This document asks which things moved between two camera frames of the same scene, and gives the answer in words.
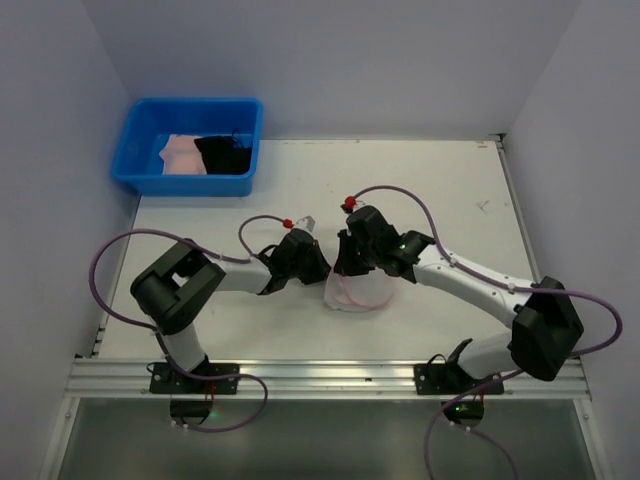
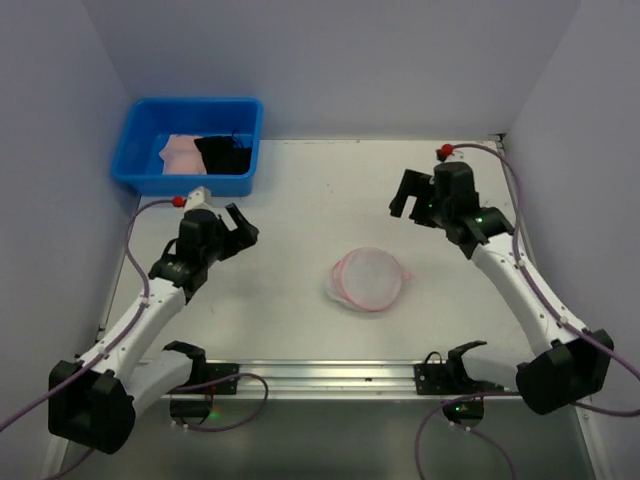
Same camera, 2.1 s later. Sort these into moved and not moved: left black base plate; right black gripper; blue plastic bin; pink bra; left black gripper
Moved: left black gripper; right black gripper
Not moved: blue plastic bin; pink bra; left black base plate
